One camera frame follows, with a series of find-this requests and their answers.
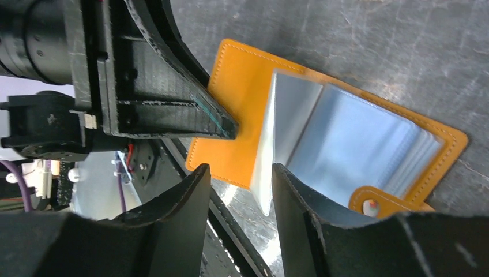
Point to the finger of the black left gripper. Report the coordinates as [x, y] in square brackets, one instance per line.
[159, 18]
[144, 96]

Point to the orange leather card holder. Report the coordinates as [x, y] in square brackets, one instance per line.
[363, 152]

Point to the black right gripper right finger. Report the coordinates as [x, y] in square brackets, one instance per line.
[319, 237]

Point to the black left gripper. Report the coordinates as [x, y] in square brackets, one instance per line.
[58, 50]

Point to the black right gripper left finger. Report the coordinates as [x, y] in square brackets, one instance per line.
[163, 237]

